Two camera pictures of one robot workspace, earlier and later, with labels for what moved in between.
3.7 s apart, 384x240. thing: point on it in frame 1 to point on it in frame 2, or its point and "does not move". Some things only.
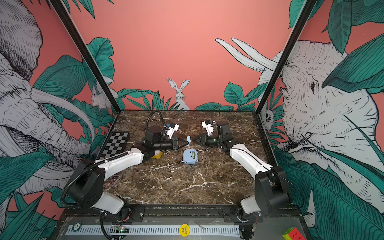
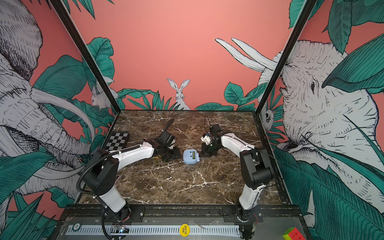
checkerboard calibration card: [115, 144] does not move
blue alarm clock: [190, 156] does not move
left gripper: [175, 142] to [176, 155]
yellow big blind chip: [184, 230] does not move
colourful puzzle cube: [292, 233] does not move
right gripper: [205, 140] to [205, 152]
